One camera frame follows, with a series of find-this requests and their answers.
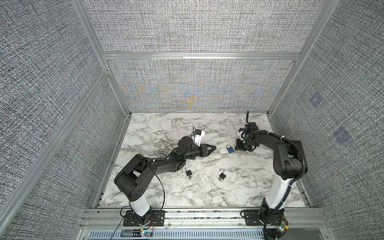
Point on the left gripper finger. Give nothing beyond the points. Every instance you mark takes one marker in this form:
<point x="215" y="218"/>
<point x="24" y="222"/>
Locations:
<point x="207" y="147"/>
<point x="204" y="152"/>

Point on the black padlock bottom left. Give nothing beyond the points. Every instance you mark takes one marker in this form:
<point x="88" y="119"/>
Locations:
<point x="188" y="173"/>

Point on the black padlock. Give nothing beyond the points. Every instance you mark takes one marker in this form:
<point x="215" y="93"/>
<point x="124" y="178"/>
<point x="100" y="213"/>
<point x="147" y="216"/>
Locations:
<point x="188" y="173"/>
<point x="222" y="175"/>

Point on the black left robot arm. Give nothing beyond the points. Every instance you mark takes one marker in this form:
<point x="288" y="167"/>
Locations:
<point x="134" y="179"/>

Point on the blue padlock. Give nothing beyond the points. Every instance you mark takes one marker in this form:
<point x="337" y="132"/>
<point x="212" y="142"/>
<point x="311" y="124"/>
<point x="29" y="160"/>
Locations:
<point x="230" y="149"/>

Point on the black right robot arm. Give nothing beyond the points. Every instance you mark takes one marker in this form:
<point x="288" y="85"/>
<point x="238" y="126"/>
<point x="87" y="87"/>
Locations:
<point x="289" y="164"/>

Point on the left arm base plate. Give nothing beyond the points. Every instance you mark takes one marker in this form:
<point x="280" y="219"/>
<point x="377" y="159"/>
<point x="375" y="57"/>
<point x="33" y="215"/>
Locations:
<point x="152" y="218"/>

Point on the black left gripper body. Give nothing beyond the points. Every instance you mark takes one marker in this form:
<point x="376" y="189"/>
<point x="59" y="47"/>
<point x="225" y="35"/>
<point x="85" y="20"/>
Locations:
<point x="195" y="152"/>

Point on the aluminium front rail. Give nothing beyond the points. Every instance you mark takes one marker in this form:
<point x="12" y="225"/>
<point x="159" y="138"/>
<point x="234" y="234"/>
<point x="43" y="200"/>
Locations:
<point x="203" y="224"/>

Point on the black padlock bottom right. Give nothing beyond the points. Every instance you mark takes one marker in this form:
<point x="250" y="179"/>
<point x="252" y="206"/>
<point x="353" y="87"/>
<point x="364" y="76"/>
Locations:
<point x="222" y="175"/>

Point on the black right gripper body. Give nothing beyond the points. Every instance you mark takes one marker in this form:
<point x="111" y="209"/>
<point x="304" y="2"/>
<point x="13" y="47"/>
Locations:
<point x="243" y="145"/>

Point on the green circuit board left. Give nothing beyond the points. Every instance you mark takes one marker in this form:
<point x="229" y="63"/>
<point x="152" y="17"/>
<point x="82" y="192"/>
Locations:
<point x="146" y="233"/>

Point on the green circuit board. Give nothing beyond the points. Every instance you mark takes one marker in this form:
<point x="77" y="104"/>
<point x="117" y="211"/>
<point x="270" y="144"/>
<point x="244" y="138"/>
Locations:
<point x="281" y="229"/>
<point x="146" y="233"/>

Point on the green circuit board right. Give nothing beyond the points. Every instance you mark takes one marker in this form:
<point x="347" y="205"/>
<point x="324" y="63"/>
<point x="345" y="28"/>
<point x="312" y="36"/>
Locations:
<point x="281" y="229"/>

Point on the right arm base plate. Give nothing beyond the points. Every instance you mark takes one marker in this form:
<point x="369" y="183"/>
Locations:
<point x="254" y="217"/>

